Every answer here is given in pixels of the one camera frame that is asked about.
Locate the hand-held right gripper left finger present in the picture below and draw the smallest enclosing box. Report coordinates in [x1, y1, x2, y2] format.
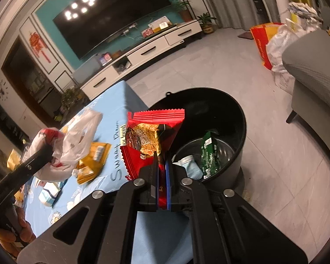
[16, 152, 160, 264]

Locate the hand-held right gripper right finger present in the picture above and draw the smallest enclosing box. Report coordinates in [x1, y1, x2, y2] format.
[165, 157, 310, 264]

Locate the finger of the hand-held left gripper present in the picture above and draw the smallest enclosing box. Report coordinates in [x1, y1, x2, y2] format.
[0, 144, 54, 200]

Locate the white plastic bag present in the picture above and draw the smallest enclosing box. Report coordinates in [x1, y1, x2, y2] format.
[22, 109, 103, 182]

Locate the red snack packet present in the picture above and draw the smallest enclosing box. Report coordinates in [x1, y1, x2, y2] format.
[120, 108, 186, 211]

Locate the black round bin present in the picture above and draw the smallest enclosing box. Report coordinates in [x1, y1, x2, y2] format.
[147, 87, 248, 198]

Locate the person's left hand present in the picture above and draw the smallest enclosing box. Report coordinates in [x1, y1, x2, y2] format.
[0, 206, 37, 257]

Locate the white teal striped packet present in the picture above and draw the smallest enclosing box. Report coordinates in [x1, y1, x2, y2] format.
[38, 181, 62, 208]

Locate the light blue face mask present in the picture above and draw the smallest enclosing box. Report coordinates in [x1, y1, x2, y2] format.
[176, 155, 204, 180]

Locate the gold snack packet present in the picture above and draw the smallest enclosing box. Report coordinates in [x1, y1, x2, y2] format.
[81, 142, 112, 175]
[73, 165, 97, 185]

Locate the green snack packet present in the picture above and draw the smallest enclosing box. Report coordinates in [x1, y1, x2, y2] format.
[201, 130, 220, 180]

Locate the group of small potted plants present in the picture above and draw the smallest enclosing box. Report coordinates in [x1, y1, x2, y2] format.
[55, 86, 84, 119]

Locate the purple box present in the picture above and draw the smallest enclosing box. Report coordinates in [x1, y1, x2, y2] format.
[98, 53, 112, 66]

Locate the white television cabinet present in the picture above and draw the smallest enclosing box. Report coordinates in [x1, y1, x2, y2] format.
[71, 19, 203, 101]

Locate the large black television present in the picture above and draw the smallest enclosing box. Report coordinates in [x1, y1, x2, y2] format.
[52, 0, 172, 60]

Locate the yellow white box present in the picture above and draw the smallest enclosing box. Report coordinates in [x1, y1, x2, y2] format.
[148, 18, 172, 31]

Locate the potted plant in yellow pot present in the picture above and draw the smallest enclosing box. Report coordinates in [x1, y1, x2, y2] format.
[196, 12, 218, 35]

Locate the red yellow woven bag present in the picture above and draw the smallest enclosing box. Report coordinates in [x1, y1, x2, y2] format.
[250, 22, 292, 70]

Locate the potted plant in brown pot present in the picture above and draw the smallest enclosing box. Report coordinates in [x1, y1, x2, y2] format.
[171, 0, 194, 22]

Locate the white woven sack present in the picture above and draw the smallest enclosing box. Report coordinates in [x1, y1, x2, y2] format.
[265, 19, 300, 94]

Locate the grey sofa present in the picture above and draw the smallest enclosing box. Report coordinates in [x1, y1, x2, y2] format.
[281, 29, 330, 171]

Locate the grey curtain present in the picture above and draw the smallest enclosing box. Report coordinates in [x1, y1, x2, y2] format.
[203, 0, 281, 29]

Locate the white paper roll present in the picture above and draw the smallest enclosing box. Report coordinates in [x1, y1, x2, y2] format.
[271, 0, 290, 24]

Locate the crumpled grey white bag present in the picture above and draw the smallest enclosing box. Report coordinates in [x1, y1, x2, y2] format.
[286, 1, 323, 31]

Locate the black wall clock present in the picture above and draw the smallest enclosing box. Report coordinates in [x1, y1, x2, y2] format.
[0, 79, 10, 99]

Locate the red hanging wall decoration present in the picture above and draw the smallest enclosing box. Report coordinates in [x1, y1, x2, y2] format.
[28, 31, 51, 64]

